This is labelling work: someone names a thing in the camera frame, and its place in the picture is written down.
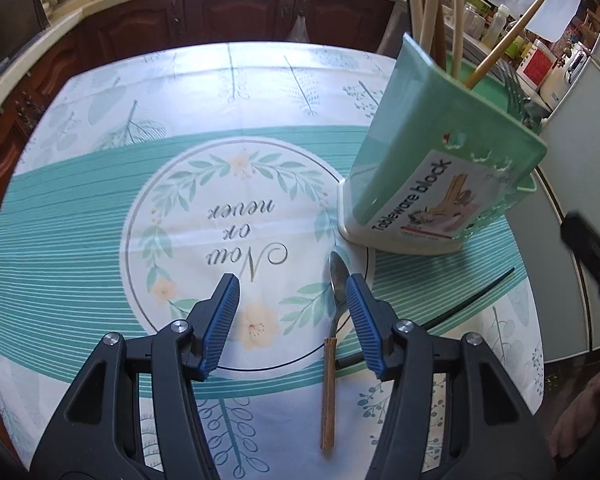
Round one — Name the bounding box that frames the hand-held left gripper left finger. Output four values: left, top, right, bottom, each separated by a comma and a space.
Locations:
30, 273, 242, 480

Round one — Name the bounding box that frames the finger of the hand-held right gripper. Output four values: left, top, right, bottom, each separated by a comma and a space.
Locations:
560, 209, 600, 327

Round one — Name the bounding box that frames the white countertop appliance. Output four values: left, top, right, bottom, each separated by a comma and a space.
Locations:
539, 42, 592, 108

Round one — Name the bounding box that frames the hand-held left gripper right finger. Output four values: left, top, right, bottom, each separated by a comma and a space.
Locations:
345, 273, 553, 480

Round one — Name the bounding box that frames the black chopstick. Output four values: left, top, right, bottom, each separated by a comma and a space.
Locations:
332, 267, 516, 368

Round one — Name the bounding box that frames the leaf print teal tablecloth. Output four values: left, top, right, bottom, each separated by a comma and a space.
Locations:
0, 42, 546, 480

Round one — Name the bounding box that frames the clear plastic bag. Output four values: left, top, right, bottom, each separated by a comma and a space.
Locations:
285, 12, 311, 44

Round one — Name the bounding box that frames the person's right hand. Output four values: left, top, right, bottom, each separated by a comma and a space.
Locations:
550, 360, 600, 461

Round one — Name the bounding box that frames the green plastic utensil holder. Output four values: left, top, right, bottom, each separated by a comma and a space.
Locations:
337, 32, 549, 257

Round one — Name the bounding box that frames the tan red-handled chopstick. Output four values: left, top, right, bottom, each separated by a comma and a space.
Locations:
462, 0, 551, 88

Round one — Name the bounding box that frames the white refrigerator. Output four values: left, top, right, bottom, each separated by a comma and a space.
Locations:
510, 10, 600, 361

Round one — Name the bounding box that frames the white plastic bottle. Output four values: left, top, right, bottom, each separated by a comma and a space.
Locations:
482, 4, 511, 48

